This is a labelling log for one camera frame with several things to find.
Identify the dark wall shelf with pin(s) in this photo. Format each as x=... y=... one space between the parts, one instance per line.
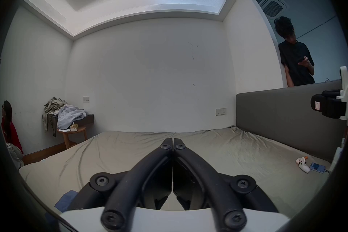
x=88 y=118

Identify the grey padded headboard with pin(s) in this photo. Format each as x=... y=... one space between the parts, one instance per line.
x=272 y=116

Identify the dark blue garment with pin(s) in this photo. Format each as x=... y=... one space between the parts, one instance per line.
x=65 y=200

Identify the white wall switch plate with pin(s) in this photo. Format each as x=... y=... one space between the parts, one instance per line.
x=86 y=99
x=220 y=111

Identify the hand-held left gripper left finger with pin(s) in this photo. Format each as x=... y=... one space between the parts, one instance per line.
x=127 y=187

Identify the wooden side table with clothes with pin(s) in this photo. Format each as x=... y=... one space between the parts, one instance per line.
x=64 y=119

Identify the white hand controller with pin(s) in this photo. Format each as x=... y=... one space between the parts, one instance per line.
x=303 y=165

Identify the bed with beige sheet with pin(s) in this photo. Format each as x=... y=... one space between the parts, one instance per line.
x=108 y=149

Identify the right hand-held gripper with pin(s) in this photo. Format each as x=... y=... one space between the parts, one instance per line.
x=327 y=105

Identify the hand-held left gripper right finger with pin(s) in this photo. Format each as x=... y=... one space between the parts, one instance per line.
x=217 y=187

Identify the small blue-grey device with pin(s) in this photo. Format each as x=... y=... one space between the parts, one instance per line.
x=317 y=167

